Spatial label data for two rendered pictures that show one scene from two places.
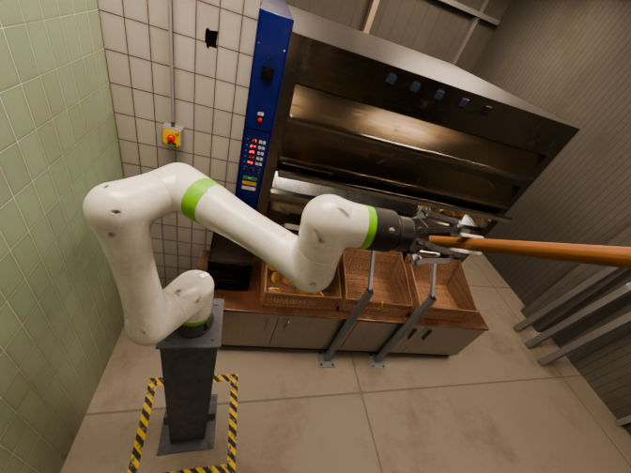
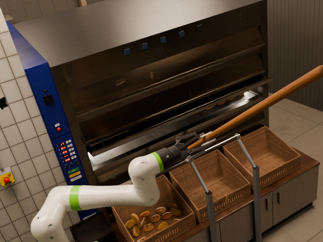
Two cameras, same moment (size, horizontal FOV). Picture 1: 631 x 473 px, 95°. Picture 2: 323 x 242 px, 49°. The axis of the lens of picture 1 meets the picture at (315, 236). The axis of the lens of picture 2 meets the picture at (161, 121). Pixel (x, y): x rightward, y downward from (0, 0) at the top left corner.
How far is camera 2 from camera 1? 0.95 m
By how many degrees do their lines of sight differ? 10
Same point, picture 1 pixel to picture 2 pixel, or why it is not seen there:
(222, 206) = (91, 194)
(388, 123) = (143, 75)
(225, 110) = (32, 137)
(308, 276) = (147, 197)
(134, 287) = not seen: outside the picture
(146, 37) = not seen: outside the picture
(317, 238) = (141, 179)
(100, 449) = not seen: outside the picture
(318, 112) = (93, 99)
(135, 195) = (51, 213)
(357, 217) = (150, 161)
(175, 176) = (59, 195)
